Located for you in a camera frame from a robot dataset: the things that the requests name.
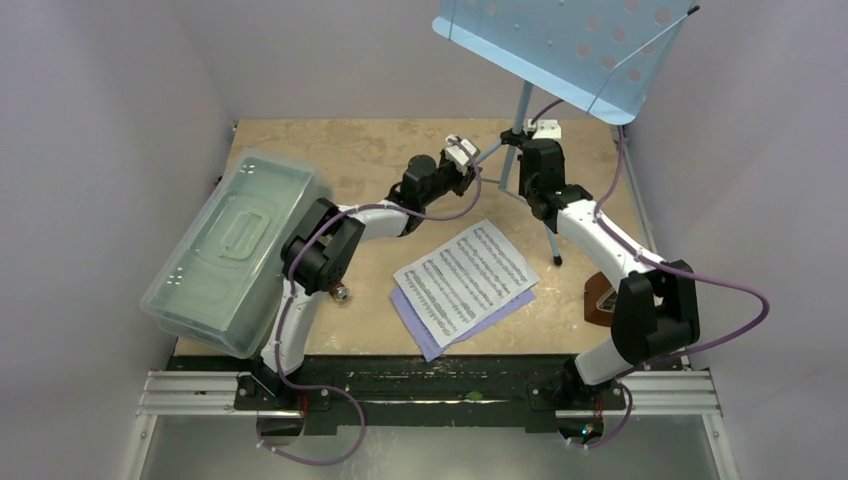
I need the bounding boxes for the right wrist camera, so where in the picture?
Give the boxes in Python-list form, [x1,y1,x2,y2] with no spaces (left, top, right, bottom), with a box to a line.
[525,119,562,141]

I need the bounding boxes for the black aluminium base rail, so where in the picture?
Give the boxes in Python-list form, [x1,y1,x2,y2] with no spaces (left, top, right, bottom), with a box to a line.
[138,355,719,441]

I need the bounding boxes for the white sheet music page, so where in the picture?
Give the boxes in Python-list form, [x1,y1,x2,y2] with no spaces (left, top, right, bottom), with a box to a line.
[394,220,539,347]

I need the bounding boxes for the purple cable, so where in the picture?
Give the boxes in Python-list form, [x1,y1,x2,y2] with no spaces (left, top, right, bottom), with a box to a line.
[254,135,484,467]
[529,99,772,452]

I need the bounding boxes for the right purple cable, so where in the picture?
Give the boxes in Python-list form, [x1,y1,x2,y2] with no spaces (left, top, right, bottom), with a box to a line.
[529,99,772,452]

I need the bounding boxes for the light blue music stand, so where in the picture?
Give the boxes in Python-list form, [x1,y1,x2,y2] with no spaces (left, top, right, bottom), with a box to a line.
[431,0,701,268]

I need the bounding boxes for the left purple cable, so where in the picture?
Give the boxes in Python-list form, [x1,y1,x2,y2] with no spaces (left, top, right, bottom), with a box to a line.
[254,135,484,467]

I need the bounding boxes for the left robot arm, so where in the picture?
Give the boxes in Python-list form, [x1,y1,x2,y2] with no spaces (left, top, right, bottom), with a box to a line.
[259,149,482,409]

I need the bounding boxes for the brown metronome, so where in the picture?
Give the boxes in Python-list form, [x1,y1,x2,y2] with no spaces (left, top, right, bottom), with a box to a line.
[583,272,617,328]

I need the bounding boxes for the brown capo clamp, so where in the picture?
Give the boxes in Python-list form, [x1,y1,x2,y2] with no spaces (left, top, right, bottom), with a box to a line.
[329,283,352,303]

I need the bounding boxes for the clear plastic storage bin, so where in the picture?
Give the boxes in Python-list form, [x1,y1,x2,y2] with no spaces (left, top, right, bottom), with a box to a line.
[140,148,332,359]

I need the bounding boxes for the purple paper sheet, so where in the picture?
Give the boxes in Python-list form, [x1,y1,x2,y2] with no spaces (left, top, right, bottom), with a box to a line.
[389,281,537,363]

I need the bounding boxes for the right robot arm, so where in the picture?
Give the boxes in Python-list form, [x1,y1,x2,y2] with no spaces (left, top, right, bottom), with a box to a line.
[518,139,700,407]

